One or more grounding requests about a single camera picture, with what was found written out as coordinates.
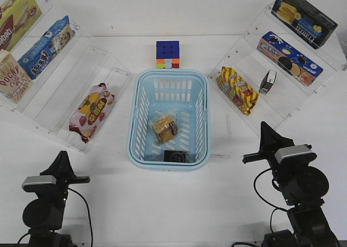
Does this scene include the blue orange cookie box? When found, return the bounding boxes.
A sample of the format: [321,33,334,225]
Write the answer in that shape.
[257,31,323,86]

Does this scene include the left clear acrylic shelf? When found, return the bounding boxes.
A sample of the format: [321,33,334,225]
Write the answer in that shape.
[1,17,131,152]

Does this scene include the pink fruit snack bag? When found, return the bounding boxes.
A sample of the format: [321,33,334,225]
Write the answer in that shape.
[69,83,115,143]

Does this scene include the beige Pocky box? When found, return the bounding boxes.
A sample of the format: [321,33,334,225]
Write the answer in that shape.
[1,49,34,103]

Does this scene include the clear acrylic shelf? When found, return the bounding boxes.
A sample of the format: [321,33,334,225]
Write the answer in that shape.
[1,17,131,152]
[208,4,346,134]

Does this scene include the light blue plastic basket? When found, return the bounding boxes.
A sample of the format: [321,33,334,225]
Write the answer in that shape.
[127,69,211,171]

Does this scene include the multicolour puzzle cube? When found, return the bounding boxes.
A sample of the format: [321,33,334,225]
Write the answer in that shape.
[156,41,180,69]

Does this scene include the yellow red biscuit box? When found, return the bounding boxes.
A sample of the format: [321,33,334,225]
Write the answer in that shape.
[1,0,42,51]

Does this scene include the black cracker box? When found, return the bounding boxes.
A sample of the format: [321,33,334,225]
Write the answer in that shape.
[271,0,338,49]

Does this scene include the right clear acrylic shelf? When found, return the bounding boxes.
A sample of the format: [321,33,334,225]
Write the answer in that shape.
[208,4,346,134]

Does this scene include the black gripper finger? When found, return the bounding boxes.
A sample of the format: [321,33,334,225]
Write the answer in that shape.
[259,121,294,157]
[40,151,76,178]

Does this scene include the blue cookie bag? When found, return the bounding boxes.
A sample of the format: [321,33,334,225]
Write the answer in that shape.
[18,15,75,80]

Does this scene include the black white tissue pack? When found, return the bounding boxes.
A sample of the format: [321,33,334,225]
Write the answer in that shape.
[259,70,277,95]

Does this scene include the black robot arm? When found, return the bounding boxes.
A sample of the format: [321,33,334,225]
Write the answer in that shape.
[22,151,90,246]
[242,121,339,246]

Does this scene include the bread bun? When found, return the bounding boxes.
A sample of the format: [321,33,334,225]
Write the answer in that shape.
[151,115,178,144]

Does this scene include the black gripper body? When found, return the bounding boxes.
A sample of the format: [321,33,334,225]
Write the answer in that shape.
[36,175,90,201]
[242,144,312,180]

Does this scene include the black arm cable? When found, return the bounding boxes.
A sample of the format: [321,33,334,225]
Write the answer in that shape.
[230,168,290,247]
[17,187,94,247]

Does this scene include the red yellow snack bag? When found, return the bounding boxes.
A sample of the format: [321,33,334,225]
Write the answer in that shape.
[217,66,259,115]

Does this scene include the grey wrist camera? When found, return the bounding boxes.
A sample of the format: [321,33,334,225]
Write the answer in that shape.
[22,175,56,192]
[274,145,317,165]

